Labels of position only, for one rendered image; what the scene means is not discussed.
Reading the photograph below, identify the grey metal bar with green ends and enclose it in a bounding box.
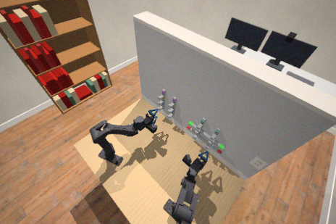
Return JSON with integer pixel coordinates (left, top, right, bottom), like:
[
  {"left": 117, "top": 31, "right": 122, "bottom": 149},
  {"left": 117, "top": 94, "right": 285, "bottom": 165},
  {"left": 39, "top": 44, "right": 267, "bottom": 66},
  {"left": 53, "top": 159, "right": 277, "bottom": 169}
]
[{"left": 189, "top": 121, "right": 224, "bottom": 150}]

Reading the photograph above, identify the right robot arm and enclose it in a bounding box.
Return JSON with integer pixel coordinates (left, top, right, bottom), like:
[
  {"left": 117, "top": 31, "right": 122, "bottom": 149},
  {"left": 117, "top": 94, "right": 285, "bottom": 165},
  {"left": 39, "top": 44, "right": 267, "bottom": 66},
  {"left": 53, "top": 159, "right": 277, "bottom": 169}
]
[{"left": 164, "top": 154, "right": 199, "bottom": 224}]

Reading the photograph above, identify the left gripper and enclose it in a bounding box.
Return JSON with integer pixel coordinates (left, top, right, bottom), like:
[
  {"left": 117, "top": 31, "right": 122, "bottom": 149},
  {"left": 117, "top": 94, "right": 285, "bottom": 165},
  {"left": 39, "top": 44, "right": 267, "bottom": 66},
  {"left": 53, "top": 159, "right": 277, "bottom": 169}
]
[{"left": 144, "top": 109, "right": 158, "bottom": 125}]

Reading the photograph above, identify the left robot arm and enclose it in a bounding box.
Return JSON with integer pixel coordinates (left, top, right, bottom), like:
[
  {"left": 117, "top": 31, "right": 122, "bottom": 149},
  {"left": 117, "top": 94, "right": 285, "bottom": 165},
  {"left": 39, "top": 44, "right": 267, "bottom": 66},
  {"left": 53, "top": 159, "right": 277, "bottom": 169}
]
[{"left": 90, "top": 116, "right": 158, "bottom": 166}]

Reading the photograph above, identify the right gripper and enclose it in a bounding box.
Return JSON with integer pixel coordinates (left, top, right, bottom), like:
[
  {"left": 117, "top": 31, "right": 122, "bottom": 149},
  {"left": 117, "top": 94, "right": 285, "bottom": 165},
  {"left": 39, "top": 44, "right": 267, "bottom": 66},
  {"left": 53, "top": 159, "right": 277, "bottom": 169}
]
[{"left": 196, "top": 151, "right": 209, "bottom": 171}]

